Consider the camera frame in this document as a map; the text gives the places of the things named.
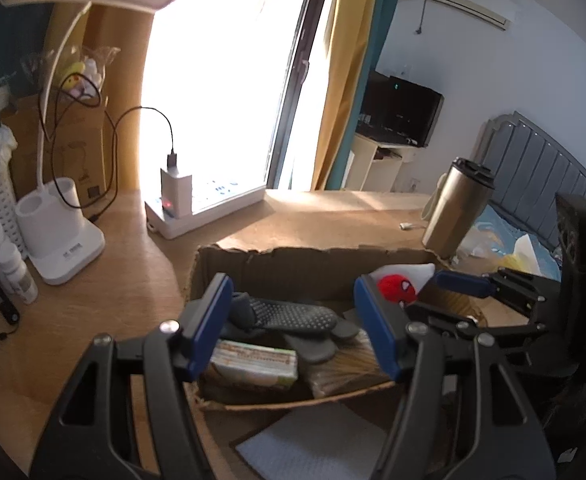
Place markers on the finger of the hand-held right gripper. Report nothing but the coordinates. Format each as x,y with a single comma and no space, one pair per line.
448,317
465,282

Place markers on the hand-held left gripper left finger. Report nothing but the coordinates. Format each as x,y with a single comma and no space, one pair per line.
213,325

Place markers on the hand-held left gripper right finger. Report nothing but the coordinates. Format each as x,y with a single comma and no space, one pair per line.
378,325

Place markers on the white sock with red print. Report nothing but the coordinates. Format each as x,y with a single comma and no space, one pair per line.
413,272

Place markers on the small tissue packet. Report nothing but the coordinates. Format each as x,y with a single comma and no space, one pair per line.
253,365

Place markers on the cotton swab bag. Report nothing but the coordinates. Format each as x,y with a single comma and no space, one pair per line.
338,372

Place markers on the grey dotted glove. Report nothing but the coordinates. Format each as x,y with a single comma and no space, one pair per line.
318,350
293,315

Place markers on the brown cardboard box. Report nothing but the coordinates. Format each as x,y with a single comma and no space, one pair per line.
283,265

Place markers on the yellow tissue pack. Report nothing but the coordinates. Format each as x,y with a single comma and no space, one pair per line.
520,255

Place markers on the blue bedding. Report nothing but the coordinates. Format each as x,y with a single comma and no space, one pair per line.
498,230

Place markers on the steel travel tumbler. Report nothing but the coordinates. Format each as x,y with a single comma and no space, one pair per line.
455,210

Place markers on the white power strip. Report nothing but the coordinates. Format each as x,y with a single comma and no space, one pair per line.
223,200

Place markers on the grey padded headboard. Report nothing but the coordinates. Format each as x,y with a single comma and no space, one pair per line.
533,170

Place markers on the white tissue sheet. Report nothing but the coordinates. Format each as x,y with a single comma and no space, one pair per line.
313,440

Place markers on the white charger adapter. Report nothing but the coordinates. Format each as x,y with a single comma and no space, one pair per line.
175,190

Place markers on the white small cabinet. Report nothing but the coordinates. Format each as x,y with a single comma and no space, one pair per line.
373,160

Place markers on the white desk lamp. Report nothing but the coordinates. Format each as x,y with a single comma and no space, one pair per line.
58,250

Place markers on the black television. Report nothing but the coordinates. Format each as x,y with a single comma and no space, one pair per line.
400,107

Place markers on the black hand tool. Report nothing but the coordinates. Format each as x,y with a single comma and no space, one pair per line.
3,302

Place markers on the tall brown carton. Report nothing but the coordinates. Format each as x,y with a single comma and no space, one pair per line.
73,155

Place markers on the yellow curtain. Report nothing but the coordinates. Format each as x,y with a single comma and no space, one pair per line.
343,85

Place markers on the tan curtain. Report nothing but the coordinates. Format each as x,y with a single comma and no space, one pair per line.
123,85

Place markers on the white air conditioner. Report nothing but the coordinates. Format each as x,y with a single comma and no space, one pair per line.
468,0

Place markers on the yellow duck toy bag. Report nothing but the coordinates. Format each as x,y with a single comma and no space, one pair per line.
80,72

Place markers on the white wall socket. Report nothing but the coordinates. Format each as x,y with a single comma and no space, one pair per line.
413,183

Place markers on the dark door frame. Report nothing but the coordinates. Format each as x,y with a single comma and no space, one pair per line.
293,85

